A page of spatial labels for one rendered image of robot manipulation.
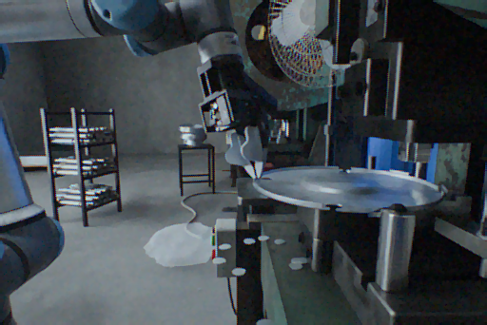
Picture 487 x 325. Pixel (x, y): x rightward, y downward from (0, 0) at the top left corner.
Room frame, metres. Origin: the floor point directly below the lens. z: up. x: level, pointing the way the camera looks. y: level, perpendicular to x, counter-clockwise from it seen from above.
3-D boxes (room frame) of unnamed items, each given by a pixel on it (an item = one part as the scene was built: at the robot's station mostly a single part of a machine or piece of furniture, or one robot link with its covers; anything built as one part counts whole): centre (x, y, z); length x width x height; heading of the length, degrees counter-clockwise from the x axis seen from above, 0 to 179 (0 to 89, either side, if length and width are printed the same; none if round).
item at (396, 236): (0.31, -0.17, 0.75); 0.03 x 0.03 x 0.10; 2
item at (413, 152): (0.49, -0.28, 0.84); 0.05 x 0.03 x 0.04; 2
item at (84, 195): (2.55, 1.38, 0.47); 0.46 x 0.43 x 0.95; 72
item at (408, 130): (0.49, -0.30, 0.86); 0.20 x 0.16 x 0.05; 2
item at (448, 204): (0.49, -0.29, 0.76); 0.15 x 0.09 x 0.05; 2
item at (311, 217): (0.48, -0.12, 0.72); 0.25 x 0.14 x 0.14; 92
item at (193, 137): (3.49, 0.55, 0.40); 0.45 x 0.40 x 0.79; 14
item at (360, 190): (0.48, -0.16, 0.78); 0.29 x 0.29 x 0.01
